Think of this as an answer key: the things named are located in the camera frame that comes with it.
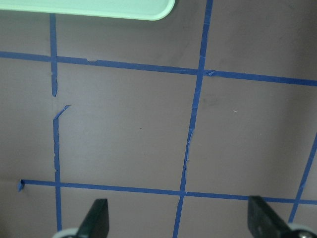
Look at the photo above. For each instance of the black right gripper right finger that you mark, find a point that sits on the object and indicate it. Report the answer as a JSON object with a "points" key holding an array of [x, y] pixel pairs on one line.
{"points": [[263, 221]]}

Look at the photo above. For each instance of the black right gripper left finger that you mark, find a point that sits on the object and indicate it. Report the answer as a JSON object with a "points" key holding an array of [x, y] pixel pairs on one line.
{"points": [[96, 222]]}

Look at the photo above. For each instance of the light green tray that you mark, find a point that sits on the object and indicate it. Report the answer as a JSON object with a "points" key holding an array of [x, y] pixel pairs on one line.
{"points": [[150, 10]]}

